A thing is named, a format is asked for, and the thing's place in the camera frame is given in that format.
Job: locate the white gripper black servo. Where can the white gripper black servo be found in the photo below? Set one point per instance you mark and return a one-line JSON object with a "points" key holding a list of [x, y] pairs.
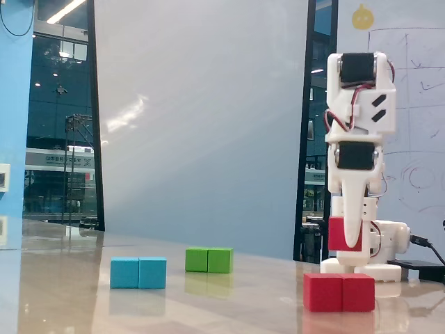
{"points": [[355, 157]]}

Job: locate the small red cube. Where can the small red cube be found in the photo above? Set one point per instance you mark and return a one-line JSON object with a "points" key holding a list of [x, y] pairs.
{"points": [[335, 233]]}

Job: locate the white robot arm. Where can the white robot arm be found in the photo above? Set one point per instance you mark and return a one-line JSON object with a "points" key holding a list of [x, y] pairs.
{"points": [[365, 118]]}

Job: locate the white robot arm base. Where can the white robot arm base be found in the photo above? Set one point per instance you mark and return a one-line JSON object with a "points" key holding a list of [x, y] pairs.
{"points": [[393, 236]]}

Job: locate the long red block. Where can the long red block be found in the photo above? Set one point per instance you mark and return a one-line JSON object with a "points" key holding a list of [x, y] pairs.
{"points": [[337, 292]]}

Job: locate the long green block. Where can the long green block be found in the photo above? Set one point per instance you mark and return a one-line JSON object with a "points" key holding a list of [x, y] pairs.
{"points": [[208, 261]]}

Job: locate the long blue block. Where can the long blue block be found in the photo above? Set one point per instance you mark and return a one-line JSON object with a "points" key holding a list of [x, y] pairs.
{"points": [[139, 273]]}

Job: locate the flat black box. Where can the flat black box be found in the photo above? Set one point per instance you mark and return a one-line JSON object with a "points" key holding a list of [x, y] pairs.
{"points": [[427, 269]]}

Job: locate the whiteboard with marker drawings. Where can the whiteboard with marker drawings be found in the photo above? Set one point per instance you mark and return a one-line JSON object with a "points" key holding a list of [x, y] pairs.
{"points": [[417, 104]]}

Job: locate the yellow round sticker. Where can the yellow round sticker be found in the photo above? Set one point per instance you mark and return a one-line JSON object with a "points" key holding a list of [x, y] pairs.
{"points": [[364, 19]]}

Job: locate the black window frame post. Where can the black window frame post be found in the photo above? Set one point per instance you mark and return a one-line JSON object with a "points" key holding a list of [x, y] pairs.
{"points": [[96, 139], [308, 52], [333, 28]]}

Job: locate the white wall device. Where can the white wall device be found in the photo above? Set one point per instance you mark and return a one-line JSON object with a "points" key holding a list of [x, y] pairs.
{"points": [[4, 177]]}

